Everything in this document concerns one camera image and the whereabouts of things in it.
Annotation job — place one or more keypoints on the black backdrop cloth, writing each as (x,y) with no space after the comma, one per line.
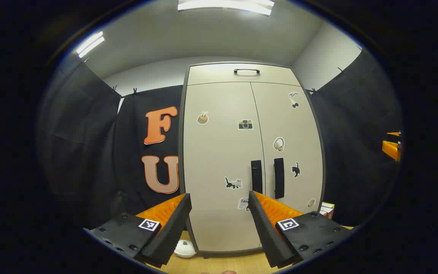
(356,152)
(89,152)

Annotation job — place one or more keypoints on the beige cabinet door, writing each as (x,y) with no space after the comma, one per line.
(219,160)
(299,125)

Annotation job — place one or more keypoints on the small cardboard box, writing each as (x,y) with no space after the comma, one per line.
(327,209)

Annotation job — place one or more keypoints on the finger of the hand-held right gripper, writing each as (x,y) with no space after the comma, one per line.
(391,149)
(393,134)

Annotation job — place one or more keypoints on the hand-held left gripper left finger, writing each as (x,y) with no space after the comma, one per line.
(173,228)

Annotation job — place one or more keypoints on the beige cabinet top drawer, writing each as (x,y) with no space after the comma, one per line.
(211,76)

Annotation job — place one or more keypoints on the grey double-door shoe cabinet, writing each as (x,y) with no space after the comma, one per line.
(181,152)

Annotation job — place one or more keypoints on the white round object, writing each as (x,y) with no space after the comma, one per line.
(184,249)

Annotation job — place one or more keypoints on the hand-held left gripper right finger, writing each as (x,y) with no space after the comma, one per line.
(264,228)

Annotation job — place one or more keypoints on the long ceiling light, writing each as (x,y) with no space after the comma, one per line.
(224,5)
(89,44)

